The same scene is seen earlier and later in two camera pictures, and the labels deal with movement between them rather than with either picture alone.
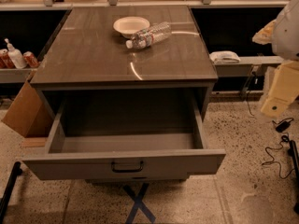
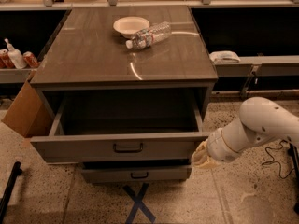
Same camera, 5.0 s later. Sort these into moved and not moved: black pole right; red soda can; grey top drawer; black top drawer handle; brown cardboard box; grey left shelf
Moved: black top drawer handle; grey top drawer
Not moved: brown cardboard box; grey left shelf; red soda can; black pole right
